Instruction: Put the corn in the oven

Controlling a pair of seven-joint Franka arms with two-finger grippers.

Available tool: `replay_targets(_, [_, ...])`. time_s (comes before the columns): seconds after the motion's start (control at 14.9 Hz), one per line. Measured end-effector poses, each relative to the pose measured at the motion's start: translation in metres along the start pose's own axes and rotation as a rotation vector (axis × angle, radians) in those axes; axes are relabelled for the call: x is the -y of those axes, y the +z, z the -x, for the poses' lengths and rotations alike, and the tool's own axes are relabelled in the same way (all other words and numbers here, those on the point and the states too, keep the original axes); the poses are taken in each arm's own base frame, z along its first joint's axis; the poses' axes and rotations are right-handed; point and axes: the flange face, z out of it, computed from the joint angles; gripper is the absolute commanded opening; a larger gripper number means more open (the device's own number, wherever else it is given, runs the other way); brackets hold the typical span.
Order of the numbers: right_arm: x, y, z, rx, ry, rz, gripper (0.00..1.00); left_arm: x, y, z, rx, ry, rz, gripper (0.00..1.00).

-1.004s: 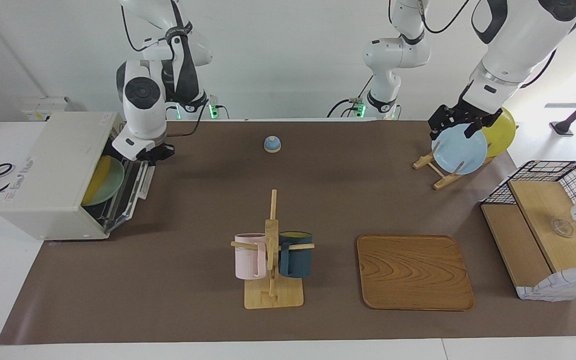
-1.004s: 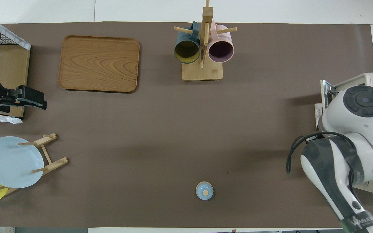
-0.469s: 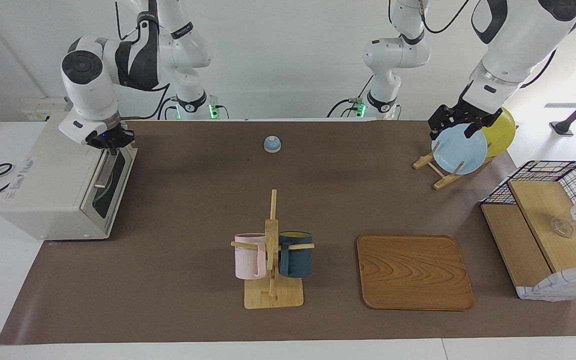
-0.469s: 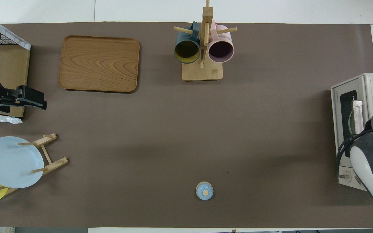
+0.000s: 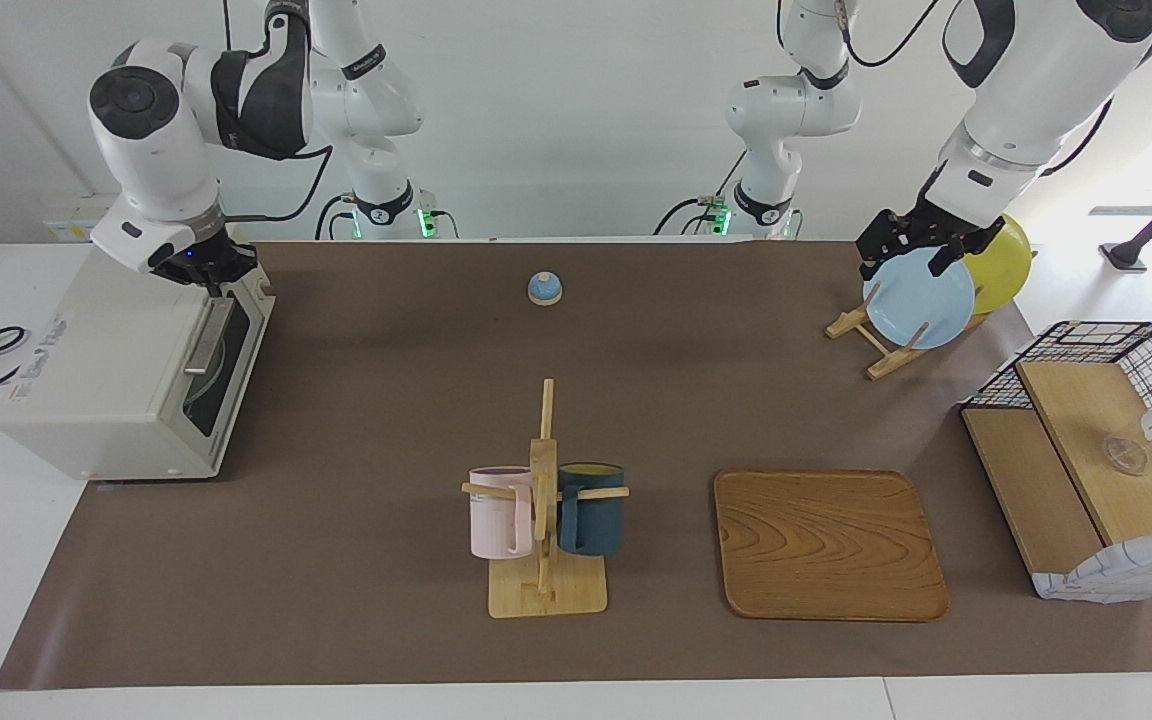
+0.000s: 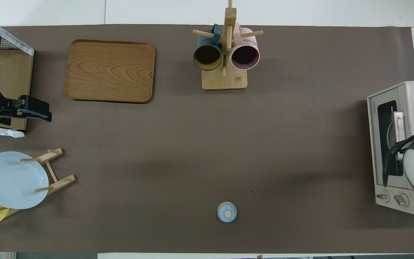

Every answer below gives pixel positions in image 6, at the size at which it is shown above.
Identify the glass oven door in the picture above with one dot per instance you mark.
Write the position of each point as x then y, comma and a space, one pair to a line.
374, 144

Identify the pale green plate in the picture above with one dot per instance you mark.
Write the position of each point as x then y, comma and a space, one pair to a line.
389, 135

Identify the white checked fabric liner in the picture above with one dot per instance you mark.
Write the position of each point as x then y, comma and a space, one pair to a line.
20, 47

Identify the light blue plate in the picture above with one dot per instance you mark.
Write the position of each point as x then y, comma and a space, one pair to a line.
9, 183

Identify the wooden plate rack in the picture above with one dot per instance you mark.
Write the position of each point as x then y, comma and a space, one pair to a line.
61, 181

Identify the wooden serving tray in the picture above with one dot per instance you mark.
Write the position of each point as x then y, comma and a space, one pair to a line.
110, 72

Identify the dark blue mug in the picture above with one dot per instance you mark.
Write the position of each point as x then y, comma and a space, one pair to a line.
207, 55

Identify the wooden mug rack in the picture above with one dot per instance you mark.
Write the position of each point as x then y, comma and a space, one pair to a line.
225, 81

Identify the blue bell with wooden knob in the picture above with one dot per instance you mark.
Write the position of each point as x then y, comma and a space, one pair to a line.
227, 212

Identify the pink mug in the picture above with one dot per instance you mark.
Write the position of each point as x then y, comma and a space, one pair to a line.
245, 55

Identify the brown table mat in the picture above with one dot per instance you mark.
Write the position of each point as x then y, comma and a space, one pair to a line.
300, 144

